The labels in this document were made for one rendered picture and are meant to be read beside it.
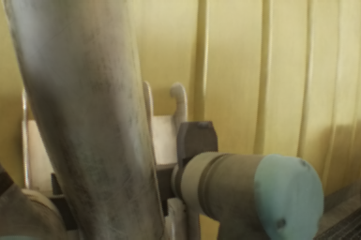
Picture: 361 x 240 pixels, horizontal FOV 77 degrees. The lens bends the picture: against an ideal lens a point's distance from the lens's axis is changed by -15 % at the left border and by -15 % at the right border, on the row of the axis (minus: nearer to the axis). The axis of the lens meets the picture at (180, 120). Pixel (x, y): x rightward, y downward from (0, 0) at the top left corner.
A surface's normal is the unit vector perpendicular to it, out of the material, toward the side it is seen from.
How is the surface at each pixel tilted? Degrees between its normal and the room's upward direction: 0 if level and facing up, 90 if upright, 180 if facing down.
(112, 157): 101
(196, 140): 77
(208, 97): 90
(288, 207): 71
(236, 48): 90
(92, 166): 107
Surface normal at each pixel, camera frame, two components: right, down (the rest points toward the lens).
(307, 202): 0.50, -0.16
